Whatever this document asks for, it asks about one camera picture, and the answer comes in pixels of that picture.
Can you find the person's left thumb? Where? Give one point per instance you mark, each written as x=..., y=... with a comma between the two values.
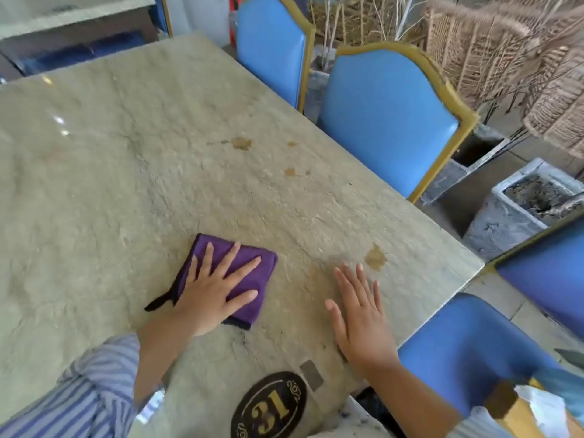
x=242, y=303

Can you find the person's right forearm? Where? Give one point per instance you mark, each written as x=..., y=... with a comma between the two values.
x=410, y=401

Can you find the blue chair with gold frame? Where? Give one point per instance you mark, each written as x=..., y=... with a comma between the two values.
x=465, y=342
x=388, y=113
x=271, y=45
x=547, y=278

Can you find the white tissue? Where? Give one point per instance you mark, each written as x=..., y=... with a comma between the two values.
x=543, y=408

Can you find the person's left forearm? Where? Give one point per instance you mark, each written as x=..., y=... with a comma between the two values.
x=157, y=351

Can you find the marble table with dark base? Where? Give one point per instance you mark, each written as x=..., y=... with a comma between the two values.
x=68, y=22

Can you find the black oval table plaque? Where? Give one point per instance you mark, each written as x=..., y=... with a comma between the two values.
x=269, y=408

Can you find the dry white branches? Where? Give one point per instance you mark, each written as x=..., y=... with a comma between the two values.
x=360, y=18

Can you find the wooden tissue box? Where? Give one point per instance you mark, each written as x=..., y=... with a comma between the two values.
x=506, y=405

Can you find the person's left hand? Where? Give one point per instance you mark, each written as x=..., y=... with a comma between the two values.
x=205, y=301

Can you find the person's left little finger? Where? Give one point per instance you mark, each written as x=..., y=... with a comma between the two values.
x=193, y=269

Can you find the person's right little finger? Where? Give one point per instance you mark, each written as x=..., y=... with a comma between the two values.
x=377, y=296

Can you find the person's right hand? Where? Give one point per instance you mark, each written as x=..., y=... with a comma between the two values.
x=362, y=328

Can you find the grey planter with branches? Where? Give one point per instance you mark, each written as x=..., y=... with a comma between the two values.
x=315, y=93

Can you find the person's left middle finger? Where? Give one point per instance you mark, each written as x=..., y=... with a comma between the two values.
x=228, y=259

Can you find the purple cleaning cloth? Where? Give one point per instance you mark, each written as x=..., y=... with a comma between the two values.
x=248, y=266

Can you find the stack of wicker chairs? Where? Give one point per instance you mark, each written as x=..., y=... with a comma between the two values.
x=511, y=45

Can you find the person's right thumb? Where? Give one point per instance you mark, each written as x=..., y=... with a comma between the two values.
x=334, y=319

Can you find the person's right middle finger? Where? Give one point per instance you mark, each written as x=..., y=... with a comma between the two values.
x=354, y=287

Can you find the blue striped shirt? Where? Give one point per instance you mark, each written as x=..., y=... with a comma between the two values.
x=77, y=392

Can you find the grey stone planter with soil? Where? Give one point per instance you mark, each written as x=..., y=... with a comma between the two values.
x=502, y=218

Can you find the grey rectangular sticker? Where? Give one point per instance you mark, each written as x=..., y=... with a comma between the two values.
x=311, y=375

